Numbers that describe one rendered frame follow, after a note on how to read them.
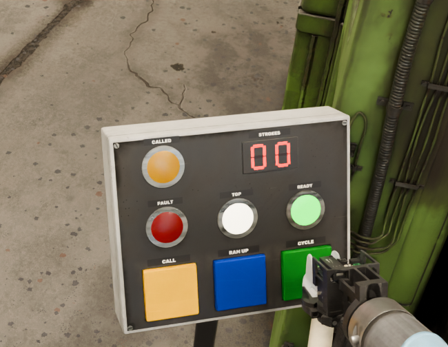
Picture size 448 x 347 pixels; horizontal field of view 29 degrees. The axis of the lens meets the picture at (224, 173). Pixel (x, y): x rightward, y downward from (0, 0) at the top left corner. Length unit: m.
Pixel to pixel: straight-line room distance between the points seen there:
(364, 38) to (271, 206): 0.31
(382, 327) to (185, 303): 0.34
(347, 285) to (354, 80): 0.43
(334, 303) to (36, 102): 2.10
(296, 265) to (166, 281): 0.19
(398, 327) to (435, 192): 0.61
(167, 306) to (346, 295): 0.26
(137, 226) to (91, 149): 1.72
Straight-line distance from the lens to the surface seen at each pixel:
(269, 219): 1.22
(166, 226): 1.17
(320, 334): 1.66
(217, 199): 1.18
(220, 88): 3.16
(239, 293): 1.23
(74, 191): 2.74
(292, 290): 1.26
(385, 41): 1.35
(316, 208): 1.23
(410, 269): 1.69
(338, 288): 1.09
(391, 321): 0.98
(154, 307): 1.21
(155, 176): 1.15
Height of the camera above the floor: 1.96
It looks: 44 degrees down
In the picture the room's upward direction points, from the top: 8 degrees clockwise
